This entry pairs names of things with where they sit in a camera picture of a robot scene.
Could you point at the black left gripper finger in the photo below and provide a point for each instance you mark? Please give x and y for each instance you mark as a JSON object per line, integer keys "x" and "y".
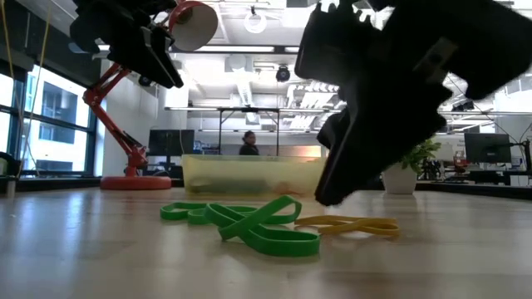
{"x": 135, "y": 62}
{"x": 162, "y": 58}

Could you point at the black computer monitor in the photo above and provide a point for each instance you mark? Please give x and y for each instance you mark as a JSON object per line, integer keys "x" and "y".
{"x": 171, "y": 142}
{"x": 487, "y": 147}

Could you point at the person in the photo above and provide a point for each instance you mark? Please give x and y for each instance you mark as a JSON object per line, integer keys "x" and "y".
{"x": 249, "y": 147}

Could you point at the red desk lamp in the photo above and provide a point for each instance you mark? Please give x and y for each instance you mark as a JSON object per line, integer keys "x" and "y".
{"x": 135, "y": 182}

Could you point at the yellow rubber band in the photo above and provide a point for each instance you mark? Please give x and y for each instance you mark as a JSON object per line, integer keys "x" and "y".
{"x": 316, "y": 220}
{"x": 374, "y": 232}

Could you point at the small green potted plant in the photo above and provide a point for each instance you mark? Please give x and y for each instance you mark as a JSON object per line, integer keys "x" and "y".
{"x": 399, "y": 180}

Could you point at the black ceiling spotlight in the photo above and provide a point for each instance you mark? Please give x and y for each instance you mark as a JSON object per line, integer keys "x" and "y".
{"x": 282, "y": 74}
{"x": 145, "y": 81}

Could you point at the black aluminium table frame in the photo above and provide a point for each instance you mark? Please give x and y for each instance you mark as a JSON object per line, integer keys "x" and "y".
{"x": 58, "y": 184}

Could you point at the round white ceiling lamp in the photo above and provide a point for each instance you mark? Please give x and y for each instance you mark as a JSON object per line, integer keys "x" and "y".
{"x": 254, "y": 30}

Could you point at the yellow translucent plastic bin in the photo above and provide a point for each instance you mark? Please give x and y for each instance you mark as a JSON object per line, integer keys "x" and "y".
{"x": 249, "y": 174}

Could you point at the black knob on white post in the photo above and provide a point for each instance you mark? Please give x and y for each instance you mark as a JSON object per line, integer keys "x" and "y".
{"x": 6, "y": 164}

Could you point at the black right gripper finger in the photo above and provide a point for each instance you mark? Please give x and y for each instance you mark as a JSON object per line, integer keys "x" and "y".
{"x": 382, "y": 133}
{"x": 332, "y": 130}

